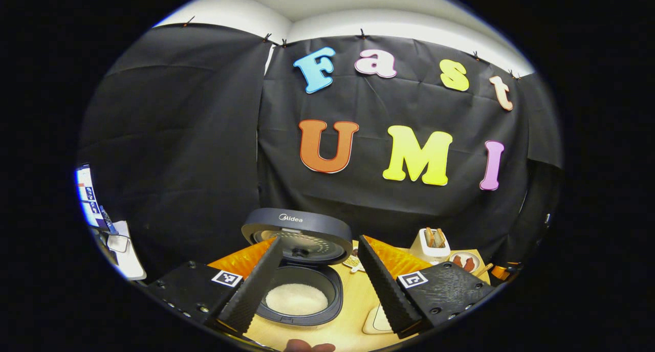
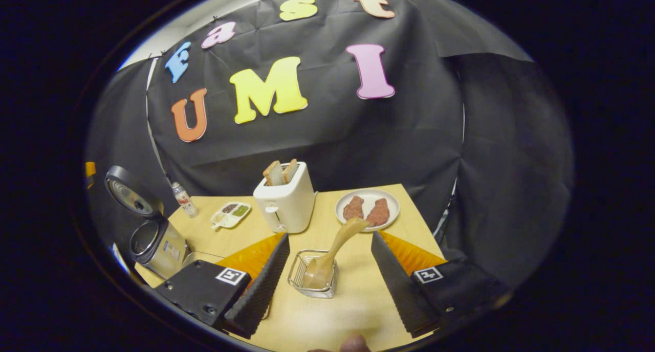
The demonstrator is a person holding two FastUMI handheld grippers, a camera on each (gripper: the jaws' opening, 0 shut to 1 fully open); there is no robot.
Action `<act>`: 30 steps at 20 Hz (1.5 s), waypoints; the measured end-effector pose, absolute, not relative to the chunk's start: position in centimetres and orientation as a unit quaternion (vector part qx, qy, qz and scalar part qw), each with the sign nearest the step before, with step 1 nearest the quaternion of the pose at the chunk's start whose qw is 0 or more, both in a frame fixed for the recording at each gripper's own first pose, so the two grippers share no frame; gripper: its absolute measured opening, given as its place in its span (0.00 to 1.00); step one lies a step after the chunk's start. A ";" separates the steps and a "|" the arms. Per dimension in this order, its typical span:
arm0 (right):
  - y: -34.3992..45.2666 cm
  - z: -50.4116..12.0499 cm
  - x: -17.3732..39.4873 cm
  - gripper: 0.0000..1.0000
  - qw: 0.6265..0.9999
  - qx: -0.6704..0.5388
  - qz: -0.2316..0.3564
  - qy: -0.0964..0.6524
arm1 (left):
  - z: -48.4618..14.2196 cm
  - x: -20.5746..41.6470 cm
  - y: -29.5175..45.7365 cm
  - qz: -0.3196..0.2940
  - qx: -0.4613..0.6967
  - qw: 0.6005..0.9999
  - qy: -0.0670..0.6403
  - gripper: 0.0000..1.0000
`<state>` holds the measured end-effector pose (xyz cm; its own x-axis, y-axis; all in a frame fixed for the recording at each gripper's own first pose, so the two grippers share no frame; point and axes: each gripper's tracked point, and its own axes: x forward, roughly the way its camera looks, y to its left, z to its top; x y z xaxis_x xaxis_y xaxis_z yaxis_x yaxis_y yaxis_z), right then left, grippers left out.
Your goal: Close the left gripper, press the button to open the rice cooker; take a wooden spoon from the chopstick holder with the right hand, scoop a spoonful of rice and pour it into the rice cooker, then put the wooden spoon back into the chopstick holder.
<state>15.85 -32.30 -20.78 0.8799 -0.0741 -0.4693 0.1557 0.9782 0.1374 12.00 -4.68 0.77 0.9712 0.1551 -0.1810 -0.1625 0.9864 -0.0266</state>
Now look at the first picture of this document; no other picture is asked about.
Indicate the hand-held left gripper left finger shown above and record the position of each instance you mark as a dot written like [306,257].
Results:
[256,290]

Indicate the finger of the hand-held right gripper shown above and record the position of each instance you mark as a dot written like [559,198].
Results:
[500,273]

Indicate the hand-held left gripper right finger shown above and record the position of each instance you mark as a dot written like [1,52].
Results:
[381,285]

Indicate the white rice cooker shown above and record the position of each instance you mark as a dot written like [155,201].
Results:
[297,224]

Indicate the white round plate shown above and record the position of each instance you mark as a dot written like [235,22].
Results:
[476,257]

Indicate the brown meat piece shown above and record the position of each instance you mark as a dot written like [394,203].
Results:
[469,264]
[458,261]

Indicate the white divided grain dish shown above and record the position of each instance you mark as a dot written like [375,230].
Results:
[352,262]

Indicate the white toaster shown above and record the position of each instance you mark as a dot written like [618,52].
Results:
[430,254]

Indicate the toast bread slice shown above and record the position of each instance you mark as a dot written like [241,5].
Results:
[440,238]
[430,237]

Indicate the white side table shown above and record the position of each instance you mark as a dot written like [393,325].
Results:
[128,262]

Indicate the black backdrop cloth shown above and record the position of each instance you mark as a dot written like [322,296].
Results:
[204,137]

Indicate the blue and white wall poster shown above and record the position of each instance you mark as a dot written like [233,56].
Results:
[88,193]

